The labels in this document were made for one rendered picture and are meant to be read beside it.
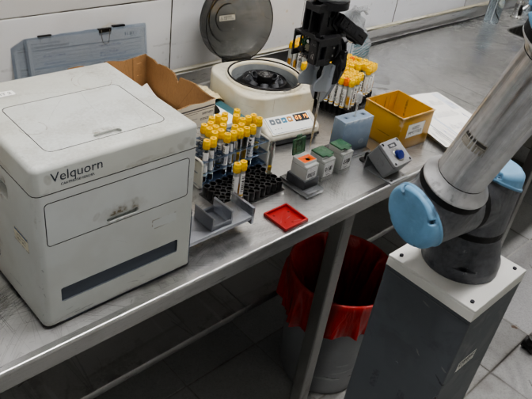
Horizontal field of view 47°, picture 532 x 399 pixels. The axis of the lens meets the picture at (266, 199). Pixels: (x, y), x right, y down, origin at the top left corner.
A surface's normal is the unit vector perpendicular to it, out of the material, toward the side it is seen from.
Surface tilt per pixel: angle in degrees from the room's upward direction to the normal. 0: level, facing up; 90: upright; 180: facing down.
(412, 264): 1
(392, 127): 90
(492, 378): 0
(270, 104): 90
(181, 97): 91
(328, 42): 90
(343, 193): 0
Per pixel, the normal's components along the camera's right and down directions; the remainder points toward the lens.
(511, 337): 0.13, -0.82
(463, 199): 0.15, 0.10
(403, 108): -0.77, 0.27
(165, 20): 0.67, 0.49
